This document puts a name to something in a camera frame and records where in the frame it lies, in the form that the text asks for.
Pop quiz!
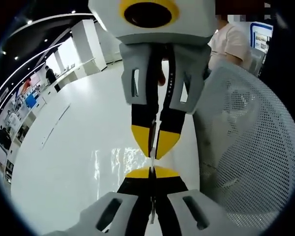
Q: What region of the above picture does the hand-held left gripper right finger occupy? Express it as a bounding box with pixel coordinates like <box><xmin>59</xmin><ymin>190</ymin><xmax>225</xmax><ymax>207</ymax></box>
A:
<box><xmin>151</xmin><ymin>166</ymin><xmax>228</xmax><ymax>236</ymax></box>

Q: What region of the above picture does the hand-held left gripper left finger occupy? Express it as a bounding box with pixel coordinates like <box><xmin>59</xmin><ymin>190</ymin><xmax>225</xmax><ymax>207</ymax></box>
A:
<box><xmin>43</xmin><ymin>166</ymin><xmax>153</xmax><ymax>236</ymax></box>

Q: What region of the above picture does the person's right hand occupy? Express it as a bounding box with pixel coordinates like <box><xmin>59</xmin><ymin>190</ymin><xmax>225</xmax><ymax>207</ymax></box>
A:
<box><xmin>158</xmin><ymin>58</ymin><xmax>167</xmax><ymax>87</ymax></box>

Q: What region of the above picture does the grey mesh office chair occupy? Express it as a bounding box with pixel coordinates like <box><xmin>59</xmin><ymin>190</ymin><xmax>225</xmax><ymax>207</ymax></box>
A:
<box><xmin>194</xmin><ymin>61</ymin><xmax>295</xmax><ymax>233</ymax></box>

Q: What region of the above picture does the blue box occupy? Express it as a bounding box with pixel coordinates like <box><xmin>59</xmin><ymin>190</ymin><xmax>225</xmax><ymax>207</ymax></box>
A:
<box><xmin>25</xmin><ymin>94</ymin><xmax>38</xmax><ymax>109</ymax></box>

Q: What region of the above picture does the white table cable cover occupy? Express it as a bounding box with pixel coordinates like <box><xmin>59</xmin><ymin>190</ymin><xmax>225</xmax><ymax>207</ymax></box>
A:
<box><xmin>40</xmin><ymin>102</ymin><xmax>72</xmax><ymax>150</ymax></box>

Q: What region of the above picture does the blue framed wall board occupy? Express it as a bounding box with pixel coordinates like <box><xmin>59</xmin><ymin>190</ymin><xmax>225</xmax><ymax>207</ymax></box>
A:
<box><xmin>249</xmin><ymin>21</ymin><xmax>274</xmax><ymax>53</ymax></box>

